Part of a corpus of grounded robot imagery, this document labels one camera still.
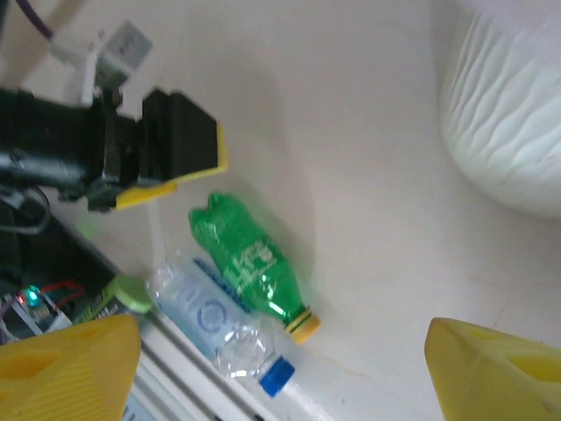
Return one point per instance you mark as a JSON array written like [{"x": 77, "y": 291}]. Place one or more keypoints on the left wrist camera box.
[{"x": 125, "y": 48}]

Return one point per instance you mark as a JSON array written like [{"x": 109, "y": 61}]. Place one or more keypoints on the green lidded canister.
[{"x": 131, "y": 294}]

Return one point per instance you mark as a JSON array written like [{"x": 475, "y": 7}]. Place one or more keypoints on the aluminium front rail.
[{"x": 175, "y": 377}]

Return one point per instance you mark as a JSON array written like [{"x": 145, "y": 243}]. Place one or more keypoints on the green bottle yellow cap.
[{"x": 245, "y": 259}]

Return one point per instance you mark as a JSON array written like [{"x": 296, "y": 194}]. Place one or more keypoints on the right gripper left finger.
[{"x": 66, "y": 373}]

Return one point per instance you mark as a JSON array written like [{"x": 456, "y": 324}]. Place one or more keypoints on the clear bottle pale blue label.
[{"x": 206, "y": 316}]

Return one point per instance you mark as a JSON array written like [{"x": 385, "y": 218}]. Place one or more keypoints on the white bin with liner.
[{"x": 504, "y": 131}]

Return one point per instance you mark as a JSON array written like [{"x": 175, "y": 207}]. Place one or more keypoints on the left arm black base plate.
[{"x": 57, "y": 254}]

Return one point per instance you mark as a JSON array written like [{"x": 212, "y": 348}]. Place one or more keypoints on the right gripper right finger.
[{"x": 495, "y": 377}]

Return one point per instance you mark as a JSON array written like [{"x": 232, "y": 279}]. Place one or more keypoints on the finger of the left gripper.
[
  {"x": 146, "y": 195},
  {"x": 179, "y": 136}
]

